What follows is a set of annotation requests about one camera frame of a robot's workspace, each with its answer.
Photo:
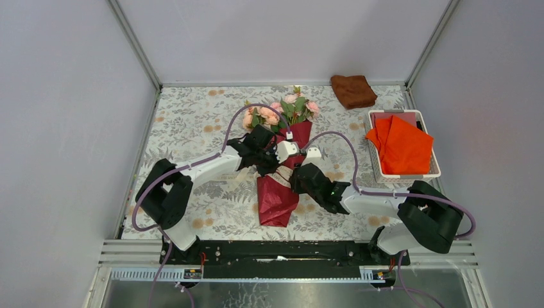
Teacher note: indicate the orange cloth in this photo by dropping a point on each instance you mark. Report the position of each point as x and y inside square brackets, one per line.
[402, 148]

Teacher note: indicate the brown folded cloth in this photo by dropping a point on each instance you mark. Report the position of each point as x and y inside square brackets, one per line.
[353, 91]

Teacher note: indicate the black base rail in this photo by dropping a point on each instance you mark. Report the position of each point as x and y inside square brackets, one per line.
[280, 259]

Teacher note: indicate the dark red paper in basket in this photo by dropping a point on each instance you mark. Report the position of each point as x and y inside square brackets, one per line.
[409, 117]

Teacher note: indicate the floral tablecloth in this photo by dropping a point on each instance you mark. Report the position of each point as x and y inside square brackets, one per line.
[193, 121]

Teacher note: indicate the dark red wrapping paper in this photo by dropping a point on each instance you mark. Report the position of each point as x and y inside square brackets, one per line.
[276, 202]

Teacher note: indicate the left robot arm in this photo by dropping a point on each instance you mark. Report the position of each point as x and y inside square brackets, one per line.
[164, 195]

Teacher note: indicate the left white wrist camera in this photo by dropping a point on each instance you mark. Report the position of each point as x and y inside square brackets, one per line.
[286, 149]

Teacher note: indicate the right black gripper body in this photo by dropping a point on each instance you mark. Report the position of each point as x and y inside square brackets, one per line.
[298, 187]

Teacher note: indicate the cream printed ribbon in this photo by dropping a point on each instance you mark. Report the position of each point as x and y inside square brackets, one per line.
[282, 175]

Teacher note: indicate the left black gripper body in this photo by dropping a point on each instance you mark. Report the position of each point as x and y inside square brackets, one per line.
[265, 160]

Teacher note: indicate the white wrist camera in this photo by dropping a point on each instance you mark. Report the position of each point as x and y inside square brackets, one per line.
[286, 149]
[312, 156]

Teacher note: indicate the pink fake flower bouquet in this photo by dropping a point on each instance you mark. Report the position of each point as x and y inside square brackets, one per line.
[291, 109]

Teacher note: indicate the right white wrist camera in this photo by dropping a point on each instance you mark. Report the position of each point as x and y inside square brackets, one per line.
[312, 156]

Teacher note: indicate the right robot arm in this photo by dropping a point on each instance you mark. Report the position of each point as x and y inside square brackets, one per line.
[426, 218]

